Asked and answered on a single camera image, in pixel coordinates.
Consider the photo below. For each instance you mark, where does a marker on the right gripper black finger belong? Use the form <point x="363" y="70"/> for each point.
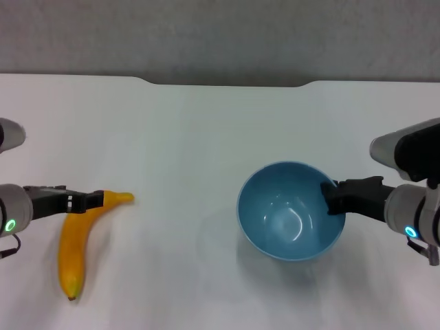
<point x="334" y="201"/>

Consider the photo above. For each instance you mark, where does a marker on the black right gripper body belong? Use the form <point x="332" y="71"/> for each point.
<point x="364" y="197"/>

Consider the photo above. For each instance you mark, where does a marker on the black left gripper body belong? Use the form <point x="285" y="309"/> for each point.
<point x="51" y="203"/>

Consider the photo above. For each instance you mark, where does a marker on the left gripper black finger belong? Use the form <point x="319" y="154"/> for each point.
<point x="95" y="201"/>

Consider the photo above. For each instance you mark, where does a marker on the yellow banana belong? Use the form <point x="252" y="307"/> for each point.
<point x="72" y="247"/>

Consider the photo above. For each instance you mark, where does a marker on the blue plastic bowl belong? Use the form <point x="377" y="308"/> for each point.
<point x="285" y="233"/>

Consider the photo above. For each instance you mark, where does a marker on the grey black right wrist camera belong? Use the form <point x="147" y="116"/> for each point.
<point x="412" y="148"/>

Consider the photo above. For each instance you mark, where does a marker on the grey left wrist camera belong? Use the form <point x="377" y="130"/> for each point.
<point x="12" y="135"/>

